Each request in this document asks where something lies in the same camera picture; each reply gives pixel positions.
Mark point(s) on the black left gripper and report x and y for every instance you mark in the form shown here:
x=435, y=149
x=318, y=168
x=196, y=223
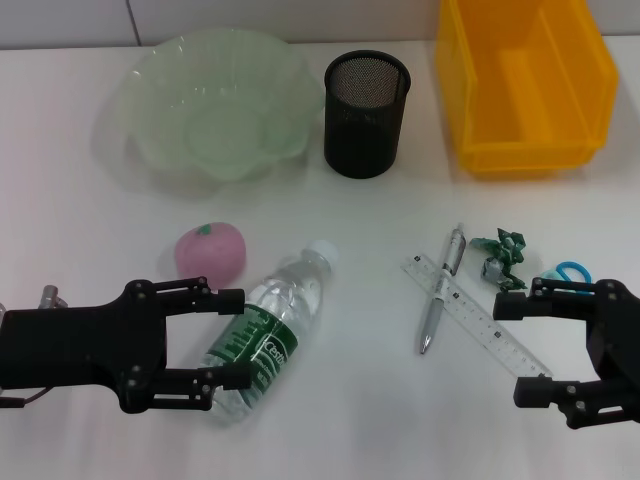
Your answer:
x=75, y=345

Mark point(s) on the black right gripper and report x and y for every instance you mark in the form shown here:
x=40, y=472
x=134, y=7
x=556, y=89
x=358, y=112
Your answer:
x=617, y=340

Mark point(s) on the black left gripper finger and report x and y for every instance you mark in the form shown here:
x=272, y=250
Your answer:
x=230, y=302
x=235, y=380

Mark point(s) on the clear plastic ruler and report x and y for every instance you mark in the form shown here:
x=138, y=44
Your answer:
x=482, y=322

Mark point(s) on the pink peach toy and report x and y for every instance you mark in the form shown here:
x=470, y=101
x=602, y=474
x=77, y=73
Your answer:
x=210, y=252

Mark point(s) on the clear water bottle green label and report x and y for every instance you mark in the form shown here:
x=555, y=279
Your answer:
x=285, y=295

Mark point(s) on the blue scissors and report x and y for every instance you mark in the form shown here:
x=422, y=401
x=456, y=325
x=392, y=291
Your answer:
x=549, y=274

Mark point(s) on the silver ballpoint pen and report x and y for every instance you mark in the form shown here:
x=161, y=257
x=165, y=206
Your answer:
x=452, y=255

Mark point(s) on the pale green glass fruit plate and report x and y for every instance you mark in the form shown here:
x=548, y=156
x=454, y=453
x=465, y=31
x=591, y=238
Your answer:
x=210, y=100

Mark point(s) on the black mesh pen holder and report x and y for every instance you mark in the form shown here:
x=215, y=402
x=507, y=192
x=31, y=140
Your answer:
x=365, y=140

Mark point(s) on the yellow plastic bin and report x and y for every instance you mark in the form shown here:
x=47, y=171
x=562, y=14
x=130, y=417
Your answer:
x=525, y=150

